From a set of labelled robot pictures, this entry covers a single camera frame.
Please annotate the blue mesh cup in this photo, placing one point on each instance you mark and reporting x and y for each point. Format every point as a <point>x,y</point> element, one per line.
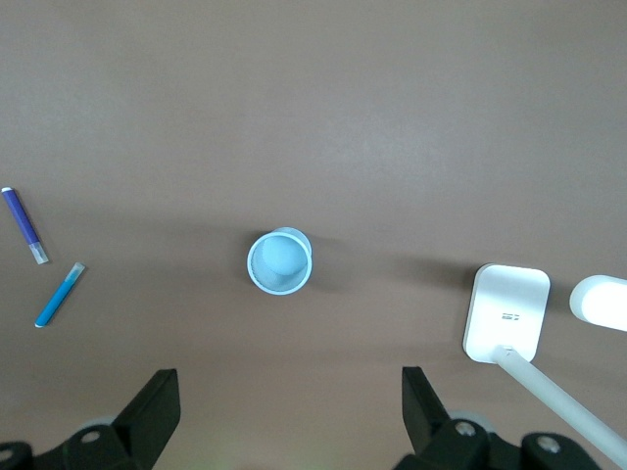
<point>279,269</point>

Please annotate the purple marker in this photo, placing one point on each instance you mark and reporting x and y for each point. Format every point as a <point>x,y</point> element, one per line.
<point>22,220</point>

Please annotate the blue marker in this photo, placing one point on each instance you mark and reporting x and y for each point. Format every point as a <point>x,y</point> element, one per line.
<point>56,298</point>

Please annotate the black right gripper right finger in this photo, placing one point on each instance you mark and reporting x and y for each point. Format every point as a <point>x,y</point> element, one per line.
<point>431,440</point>

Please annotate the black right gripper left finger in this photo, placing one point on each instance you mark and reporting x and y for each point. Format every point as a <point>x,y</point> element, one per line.
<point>132,436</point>

